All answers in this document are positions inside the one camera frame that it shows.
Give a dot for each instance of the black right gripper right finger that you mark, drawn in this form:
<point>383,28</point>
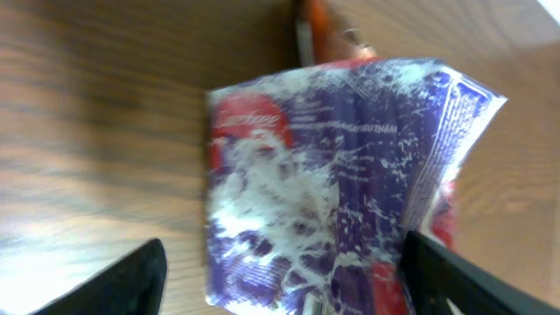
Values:
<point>437,278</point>

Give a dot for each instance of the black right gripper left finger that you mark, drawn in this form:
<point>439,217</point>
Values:
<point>134,285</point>

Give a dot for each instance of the purple noodle packet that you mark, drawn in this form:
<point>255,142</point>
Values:
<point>317,174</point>

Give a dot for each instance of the red orange snack sachet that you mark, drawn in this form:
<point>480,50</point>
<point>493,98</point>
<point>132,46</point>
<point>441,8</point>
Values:
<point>324,35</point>

